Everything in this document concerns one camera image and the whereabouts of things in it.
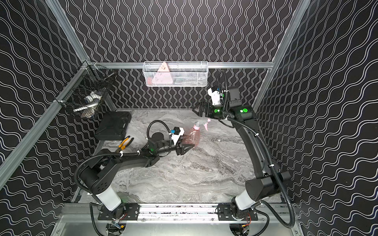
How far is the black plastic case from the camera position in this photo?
3.32 ft

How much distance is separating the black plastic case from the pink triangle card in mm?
394

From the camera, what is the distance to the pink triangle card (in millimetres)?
905
